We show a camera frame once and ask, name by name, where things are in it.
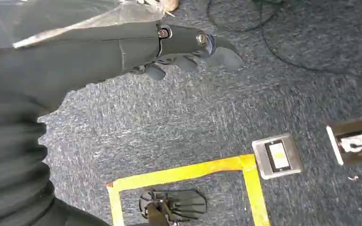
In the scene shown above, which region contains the clear plastic hand cover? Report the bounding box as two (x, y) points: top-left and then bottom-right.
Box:
(0, 0), (180, 58)

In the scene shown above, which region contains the ribbed grey left arm sleeve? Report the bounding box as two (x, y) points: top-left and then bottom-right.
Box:
(0, 120), (110, 226)

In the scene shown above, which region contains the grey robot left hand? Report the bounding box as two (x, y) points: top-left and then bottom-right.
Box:
(0, 21), (244, 126)

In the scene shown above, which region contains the black floor cable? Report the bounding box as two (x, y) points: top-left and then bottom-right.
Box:
(261, 18), (362, 85)
(206, 0), (279, 33)

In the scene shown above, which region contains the yellow floor tape outline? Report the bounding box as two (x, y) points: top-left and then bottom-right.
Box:
(106, 153), (271, 226)

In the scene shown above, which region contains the silver closed floor socket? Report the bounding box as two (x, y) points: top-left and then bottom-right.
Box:
(251, 133), (303, 181)

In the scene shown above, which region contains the white plug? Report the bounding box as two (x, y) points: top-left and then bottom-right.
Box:
(340, 133), (362, 153)

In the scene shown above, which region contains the brown open floor socket box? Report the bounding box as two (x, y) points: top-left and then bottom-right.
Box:
(326, 115), (362, 167)

